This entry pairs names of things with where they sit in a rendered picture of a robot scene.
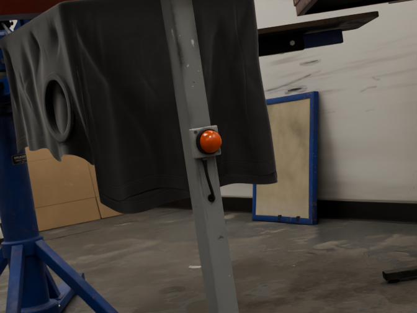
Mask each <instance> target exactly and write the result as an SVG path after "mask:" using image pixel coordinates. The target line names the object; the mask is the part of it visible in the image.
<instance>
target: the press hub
mask: <svg viewBox="0 0 417 313"><path fill-rule="evenodd" d="M0 217H1V224H2V232H3V236H4V242H2V243H1V246H2V254H3V258H7V262H8V266H9V269H10V263H11V250H12V246H14V245H23V246H24V252H25V265H24V280H23V289H22V304H21V313H60V310H61V306H60V305H59V304H58V301H57V300H55V299H50V297H49V292H48V285H47V278H46V273H45V266H44V262H43V261H42V260H41V259H40V258H39V257H38V256H37V255H36V254H35V248H34V243H35V242H36V241H39V240H43V235H39V231H38V224H37V217H36V213H35V205H34V198H33V194H32V187H31V182H30V175H29V167H28V163H27V156H26V152H25V148H24V149H22V150H21V151H20V152H19V153H17V145H16V133H15V128H14V119H13V113H12V104H11V97H4V98H0Z"/></svg>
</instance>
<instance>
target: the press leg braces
mask: <svg viewBox="0 0 417 313"><path fill-rule="evenodd" d="M34 248H35V254H36V255H37V256H38V257H39V258H40V259H41V260H42V261H43V262H44V266H45V273H46V278H47V285H48V292H49V297H50V299H55V300H57V301H59V300H61V299H62V298H63V296H64V295H65V294H66V293H60V291H59V289H58V287H57V285H56V283H55V281H54V279H53V277H52V275H51V273H50V271H49V269H48V267H49V268H50V269H51V270H53V271H54V272H55V273H56V274H57V275H58V276H59V277H60V278H61V279H62V280H63V281H64V282H65V283H66V284H67V285H68V286H69V287H70V288H71V289H72V290H73V291H74V292H75V293H76V294H77V295H78V296H79V297H80V298H81V299H82V300H83V301H84V302H85V303H86V304H87V305H88V306H89V307H90V308H91V309H92V310H93V311H94V312H95V313H118V312H117V311H116V310H115V309H114V308H113V307H112V306H111V305H110V304H109V303H108V302H107V301H106V300H105V299H104V298H103V297H102V296H101V295H100V294H99V293H98V292H97V291H96V290H95V289H94V288H93V287H92V286H91V285H90V284H89V283H88V282H87V281H86V280H85V279H83V278H82V277H81V276H80V275H79V274H78V273H77V272H76V271H75V270H74V269H73V268H72V267H70V265H69V264H67V262H65V261H64V259H62V257H60V256H59V255H58V254H57V253H56V252H55V251H54V250H53V249H52V248H50V247H49V246H48V245H47V244H46V243H45V242H44V241H43V240H39V241H36V242H35V243H34ZM7 264H8V262H7V258H3V254H2V247H1V249H0V276H1V274H2V272H3V271H4V269H5V268H6V266H7ZM24 265H25V252H24V246H23V245H14V246H12V250H11V263H10V270H9V282H8V289H7V302H6V313H21V304H22V289H23V280H24ZM47 266H48V267H47Z"/></svg>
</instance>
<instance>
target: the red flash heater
mask: <svg viewBox="0 0 417 313"><path fill-rule="evenodd" d="M395 1H404V0H293V2H294V6H295V7H296V12H297V17H298V16H305V15H310V14H318V13H322V12H330V11H338V10H343V9H350V8H355V7H363V6H371V5H376V4H383V3H388V2H395Z"/></svg>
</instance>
